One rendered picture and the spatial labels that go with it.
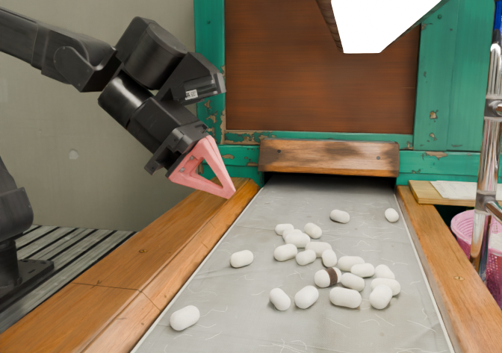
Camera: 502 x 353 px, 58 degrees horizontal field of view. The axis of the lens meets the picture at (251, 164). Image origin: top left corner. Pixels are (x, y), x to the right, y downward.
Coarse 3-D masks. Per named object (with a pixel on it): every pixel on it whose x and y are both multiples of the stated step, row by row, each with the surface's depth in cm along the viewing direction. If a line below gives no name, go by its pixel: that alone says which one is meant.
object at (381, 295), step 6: (378, 288) 52; (384, 288) 52; (372, 294) 51; (378, 294) 50; (384, 294) 50; (390, 294) 51; (372, 300) 50; (378, 300) 50; (384, 300) 50; (378, 306) 50; (384, 306) 50
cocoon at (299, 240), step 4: (288, 236) 69; (292, 236) 68; (296, 236) 68; (300, 236) 68; (304, 236) 69; (308, 236) 69; (288, 240) 68; (292, 240) 68; (296, 240) 68; (300, 240) 68; (304, 240) 68; (308, 240) 68; (296, 244) 68; (300, 244) 68; (304, 244) 68
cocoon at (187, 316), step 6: (192, 306) 48; (174, 312) 47; (180, 312) 47; (186, 312) 47; (192, 312) 47; (198, 312) 48; (174, 318) 46; (180, 318) 46; (186, 318) 46; (192, 318) 47; (198, 318) 48; (174, 324) 46; (180, 324) 46; (186, 324) 46; (192, 324) 47; (180, 330) 46
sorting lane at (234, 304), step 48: (288, 192) 103; (336, 192) 103; (240, 240) 72; (336, 240) 72; (384, 240) 72; (192, 288) 56; (240, 288) 56; (288, 288) 56; (144, 336) 45; (192, 336) 46; (240, 336) 46; (288, 336) 46; (336, 336) 46; (384, 336) 46; (432, 336) 46
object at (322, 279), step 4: (336, 268) 57; (316, 272) 56; (320, 272) 56; (324, 272) 56; (340, 272) 57; (316, 276) 56; (320, 276) 55; (324, 276) 55; (328, 276) 55; (340, 276) 56; (316, 280) 56; (320, 280) 55; (324, 280) 55; (328, 280) 55; (340, 280) 57; (320, 284) 55; (324, 284) 55; (328, 284) 56
